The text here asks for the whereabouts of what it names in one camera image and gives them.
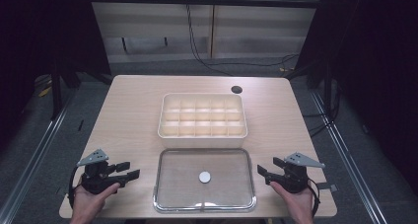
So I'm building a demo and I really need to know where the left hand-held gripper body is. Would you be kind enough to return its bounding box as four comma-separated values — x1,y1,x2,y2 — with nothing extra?
77,149,119,195

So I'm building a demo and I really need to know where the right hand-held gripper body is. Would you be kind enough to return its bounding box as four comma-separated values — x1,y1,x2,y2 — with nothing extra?
277,152,326,194

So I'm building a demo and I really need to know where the person's right hand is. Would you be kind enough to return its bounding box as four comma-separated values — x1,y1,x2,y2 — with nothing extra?
269,182,314,224

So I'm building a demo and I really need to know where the person's left hand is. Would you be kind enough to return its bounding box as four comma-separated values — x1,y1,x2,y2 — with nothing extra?
70,183,121,224

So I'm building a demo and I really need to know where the clear plastic lid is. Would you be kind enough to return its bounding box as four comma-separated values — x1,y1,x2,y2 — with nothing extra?
152,147,257,214

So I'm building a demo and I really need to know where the cream divided storage box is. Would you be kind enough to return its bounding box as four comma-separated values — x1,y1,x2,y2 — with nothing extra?
157,92,248,150

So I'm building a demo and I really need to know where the black metal stand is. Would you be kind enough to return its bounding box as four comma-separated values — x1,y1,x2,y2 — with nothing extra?
284,57,343,119
48,57,83,120

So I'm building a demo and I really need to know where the yellow floor object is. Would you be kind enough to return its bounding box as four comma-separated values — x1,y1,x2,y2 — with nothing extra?
37,86,53,99

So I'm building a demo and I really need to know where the black curtain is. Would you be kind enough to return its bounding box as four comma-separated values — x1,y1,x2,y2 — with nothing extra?
0,0,112,153
297,0,418,186

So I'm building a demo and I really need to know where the black horizontal bar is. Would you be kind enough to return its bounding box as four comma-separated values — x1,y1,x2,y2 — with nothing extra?
88,0,324,9

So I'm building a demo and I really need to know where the black wrist strap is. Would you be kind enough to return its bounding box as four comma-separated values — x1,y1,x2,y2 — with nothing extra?
307,179,321,218
67,166,84,209

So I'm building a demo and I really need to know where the grey strap tab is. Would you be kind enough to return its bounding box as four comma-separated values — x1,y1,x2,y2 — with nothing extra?
316,183,338,192

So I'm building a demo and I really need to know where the metal floor rail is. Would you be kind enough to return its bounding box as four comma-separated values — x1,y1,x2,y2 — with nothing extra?
0,99,77,224
310,91,392,224

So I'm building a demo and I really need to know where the black floor cable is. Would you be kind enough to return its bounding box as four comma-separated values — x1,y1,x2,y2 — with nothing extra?
206,53,301,72

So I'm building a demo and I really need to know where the black hanging cable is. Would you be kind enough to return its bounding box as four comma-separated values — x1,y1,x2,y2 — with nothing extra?
184,0,235,77

